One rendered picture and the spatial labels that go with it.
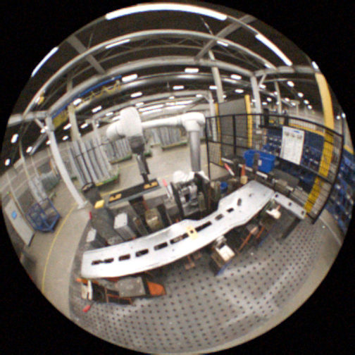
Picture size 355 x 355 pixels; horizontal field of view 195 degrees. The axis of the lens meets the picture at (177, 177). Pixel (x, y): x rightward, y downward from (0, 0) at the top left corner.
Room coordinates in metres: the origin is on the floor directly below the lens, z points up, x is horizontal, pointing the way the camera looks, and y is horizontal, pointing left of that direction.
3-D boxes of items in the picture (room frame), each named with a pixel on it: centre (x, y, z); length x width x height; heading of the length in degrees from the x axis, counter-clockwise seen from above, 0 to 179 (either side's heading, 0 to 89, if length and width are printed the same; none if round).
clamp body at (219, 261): (0.14, -0.12, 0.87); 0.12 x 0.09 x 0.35; 17
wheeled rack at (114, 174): (3.56, 3.31, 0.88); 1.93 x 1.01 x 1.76; 105
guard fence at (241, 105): (2.45, -1.66, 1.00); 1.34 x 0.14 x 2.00; 9
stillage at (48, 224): (1.08, 4.96, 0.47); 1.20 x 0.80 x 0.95; 100
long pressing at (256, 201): (0.27, 0.00, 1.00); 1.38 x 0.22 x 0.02; 107
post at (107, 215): (0.47, 0.55, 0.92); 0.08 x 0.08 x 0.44; 17
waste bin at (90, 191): (2.06, 2.48, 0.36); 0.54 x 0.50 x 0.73; 9
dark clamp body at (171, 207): (0.47, 0.07, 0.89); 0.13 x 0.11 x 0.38; 17
